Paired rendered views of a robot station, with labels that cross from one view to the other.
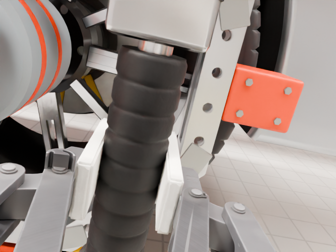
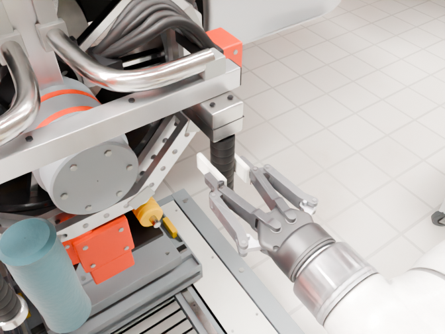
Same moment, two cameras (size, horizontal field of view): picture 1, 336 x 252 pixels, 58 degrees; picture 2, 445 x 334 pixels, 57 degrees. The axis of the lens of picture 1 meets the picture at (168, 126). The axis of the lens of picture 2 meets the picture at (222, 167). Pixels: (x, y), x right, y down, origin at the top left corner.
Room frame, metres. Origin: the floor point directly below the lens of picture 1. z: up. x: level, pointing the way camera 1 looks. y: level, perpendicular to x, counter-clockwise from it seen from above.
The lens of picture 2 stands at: (-0.22, 0.22, 1.27)
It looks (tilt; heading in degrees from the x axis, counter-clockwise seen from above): 46 degrees down; 331
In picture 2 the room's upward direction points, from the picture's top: straight up
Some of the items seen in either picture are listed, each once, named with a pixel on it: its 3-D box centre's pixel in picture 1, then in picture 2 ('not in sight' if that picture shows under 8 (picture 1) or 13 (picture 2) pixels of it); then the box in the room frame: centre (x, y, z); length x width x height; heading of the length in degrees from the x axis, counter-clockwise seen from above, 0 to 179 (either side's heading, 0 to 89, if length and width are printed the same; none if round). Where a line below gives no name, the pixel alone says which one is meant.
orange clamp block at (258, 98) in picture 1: (254, 95); (213, 56); (0.41, -0.10, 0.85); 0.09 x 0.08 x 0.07; 96
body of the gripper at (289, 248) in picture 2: not in sight; (291, 238); (0.00, 0.00, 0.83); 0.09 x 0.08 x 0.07; 6
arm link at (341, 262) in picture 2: not in sight; (332, 281); (-0.07, -0.01, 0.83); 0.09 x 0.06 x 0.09; 96
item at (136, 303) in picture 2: not in sight; (104, 269); (0.54, 0.22, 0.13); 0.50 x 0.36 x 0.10; 96
